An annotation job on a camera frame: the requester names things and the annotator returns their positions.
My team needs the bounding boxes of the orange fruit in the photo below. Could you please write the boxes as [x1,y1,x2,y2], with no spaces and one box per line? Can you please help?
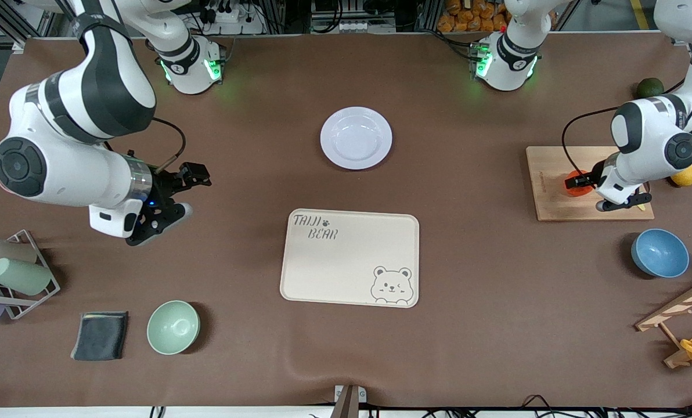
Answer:
[565,170,592,198]

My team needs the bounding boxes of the white round plate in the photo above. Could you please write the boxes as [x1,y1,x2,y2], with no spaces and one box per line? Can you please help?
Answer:
[320,106,393,171]

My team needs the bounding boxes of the wooden cutting board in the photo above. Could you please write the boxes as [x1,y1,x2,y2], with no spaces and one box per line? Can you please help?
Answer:
[526,146,655,222]

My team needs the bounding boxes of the green lime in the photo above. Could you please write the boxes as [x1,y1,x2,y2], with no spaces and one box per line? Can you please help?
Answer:
[637,77,665,99]

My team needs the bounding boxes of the blue bowl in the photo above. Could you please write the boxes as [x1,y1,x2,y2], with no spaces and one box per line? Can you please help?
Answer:
[631,228,690,279]

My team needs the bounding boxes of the pale green bowl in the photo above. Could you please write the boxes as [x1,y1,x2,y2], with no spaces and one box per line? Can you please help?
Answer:
[147,300,200,355]

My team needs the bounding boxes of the wooden dish rack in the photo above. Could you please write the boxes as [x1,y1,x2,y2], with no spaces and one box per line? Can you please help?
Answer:
[635,273,692,369]

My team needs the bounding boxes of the white power strip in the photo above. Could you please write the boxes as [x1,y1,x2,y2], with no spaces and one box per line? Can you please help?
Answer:
[207,0,265,35]

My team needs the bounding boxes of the dark grey folded cloth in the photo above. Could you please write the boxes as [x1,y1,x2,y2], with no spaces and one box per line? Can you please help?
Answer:
[71,311,129,362]

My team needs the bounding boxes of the cream tray with bear print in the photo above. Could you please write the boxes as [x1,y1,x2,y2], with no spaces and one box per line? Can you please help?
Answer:
[280,208,420,308]

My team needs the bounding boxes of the pale green cup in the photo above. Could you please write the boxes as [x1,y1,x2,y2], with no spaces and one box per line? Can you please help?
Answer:
[0,258,52,296]

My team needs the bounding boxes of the beige cup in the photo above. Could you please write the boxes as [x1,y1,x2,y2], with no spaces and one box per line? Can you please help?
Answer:
[0,241,38,268]

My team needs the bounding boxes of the narrow white socket strip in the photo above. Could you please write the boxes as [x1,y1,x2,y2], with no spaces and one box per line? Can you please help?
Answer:
[312,19,365,33]

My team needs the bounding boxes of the bag of orange snacks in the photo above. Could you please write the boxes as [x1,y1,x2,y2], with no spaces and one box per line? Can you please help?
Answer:
[437,0,512,33]

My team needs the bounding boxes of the metal table clamp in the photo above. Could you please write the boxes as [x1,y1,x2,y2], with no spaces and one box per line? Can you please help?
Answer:
[330,384,367,418]

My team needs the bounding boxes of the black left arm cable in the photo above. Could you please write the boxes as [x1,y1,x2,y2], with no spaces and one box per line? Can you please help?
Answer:
[561,81,687,179]

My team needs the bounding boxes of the metal wire cup rack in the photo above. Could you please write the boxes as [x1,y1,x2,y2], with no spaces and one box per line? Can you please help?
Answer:
[0,229,61,320]

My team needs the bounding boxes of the black cable bundle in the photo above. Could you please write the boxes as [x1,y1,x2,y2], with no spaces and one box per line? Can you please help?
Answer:
[520,395,692,418]

